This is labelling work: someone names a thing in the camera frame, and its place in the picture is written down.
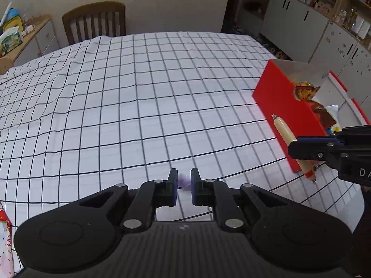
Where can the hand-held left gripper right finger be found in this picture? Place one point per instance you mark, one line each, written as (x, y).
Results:
(194, 189)

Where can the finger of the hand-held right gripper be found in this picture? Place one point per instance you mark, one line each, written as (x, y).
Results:
(356, 132)
(310, 150)

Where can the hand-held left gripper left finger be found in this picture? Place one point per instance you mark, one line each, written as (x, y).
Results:
(174, 188)

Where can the purple candy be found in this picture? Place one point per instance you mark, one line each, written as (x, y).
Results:
(184, 183)

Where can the beige sausage stick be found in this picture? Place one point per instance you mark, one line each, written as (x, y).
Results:
(282, 130)

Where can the brown biscuit packet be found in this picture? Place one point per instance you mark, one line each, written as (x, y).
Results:
(321, 113)

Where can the red cardboard box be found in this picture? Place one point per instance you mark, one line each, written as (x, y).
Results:
(278, 92)

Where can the silver white snack packet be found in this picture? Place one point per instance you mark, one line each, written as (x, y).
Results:
(332, 109)

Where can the clear yellow chips bag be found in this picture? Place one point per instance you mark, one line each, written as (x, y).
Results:
(305, 90)

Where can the white stickered base cabinet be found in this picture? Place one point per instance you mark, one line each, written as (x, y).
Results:
(342, 49)

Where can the black checked white tablecloth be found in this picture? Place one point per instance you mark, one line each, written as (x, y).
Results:
(116, 107)

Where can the shoes on floor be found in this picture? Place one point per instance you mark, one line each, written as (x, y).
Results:
(279, 55)

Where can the white containers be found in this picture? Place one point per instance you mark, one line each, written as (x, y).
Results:
(361, 27)

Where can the cluster of glass bottles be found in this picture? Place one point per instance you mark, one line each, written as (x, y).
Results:
(346, 18)

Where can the white two-door base cabinet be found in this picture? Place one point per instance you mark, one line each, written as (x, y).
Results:
(289, 20)

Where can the dark shoes in niche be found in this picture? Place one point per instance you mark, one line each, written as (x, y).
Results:
(254, 6)

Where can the balloon print gift bag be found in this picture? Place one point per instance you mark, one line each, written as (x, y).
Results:
(4, 237)

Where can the dark wooden chair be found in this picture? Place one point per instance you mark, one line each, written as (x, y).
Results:
(92, 7)

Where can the light wooden chair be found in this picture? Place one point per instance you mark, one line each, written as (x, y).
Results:
(5, 65)

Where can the light wooden side desk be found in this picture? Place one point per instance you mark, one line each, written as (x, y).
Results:
(37, 29)

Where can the small white charger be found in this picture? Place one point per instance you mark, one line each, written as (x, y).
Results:
(29, 28)

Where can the green tissue box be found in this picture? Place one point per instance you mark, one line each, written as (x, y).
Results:
(11, 41)

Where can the yellow blue lunch bag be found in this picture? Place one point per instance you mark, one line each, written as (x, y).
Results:
(14, 20)

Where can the white stick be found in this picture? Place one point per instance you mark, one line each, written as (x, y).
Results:
(6, 13)

